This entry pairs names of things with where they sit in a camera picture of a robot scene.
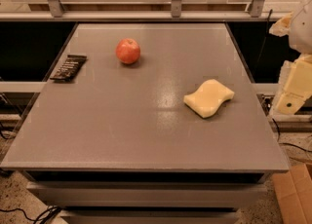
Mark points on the grey table drawer unit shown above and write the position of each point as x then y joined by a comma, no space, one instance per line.
147,197

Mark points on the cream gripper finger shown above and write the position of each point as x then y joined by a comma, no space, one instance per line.
282,26
294,85

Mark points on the red apple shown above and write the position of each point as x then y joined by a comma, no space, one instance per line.
128,51

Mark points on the cardboard box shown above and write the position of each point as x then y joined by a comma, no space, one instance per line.
294,194

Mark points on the yellow wavy sponge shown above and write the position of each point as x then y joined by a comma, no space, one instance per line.
208,98

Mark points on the black snack bar packet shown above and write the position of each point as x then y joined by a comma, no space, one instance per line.
70,68

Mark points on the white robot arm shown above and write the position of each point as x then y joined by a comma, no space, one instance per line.
300,33

